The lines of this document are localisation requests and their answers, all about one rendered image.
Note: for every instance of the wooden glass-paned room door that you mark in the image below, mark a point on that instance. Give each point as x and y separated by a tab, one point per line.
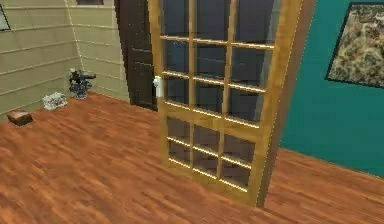
266	110

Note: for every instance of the dark brown room door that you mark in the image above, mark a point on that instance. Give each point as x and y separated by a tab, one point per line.
138	56

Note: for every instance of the black grey statuette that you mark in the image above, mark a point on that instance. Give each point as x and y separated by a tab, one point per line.
80	83

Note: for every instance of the white crumpled lump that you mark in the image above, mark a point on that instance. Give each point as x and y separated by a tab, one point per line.
55	101

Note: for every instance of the dark window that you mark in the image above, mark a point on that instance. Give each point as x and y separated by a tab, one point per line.
90	2

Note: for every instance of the brown box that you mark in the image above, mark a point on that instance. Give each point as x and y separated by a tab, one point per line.
20	117

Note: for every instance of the black-framed mottled wall picture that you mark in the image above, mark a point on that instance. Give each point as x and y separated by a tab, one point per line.
361	46

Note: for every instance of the dark-framed pale wall picture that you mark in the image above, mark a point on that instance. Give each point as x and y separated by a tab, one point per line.
2	20

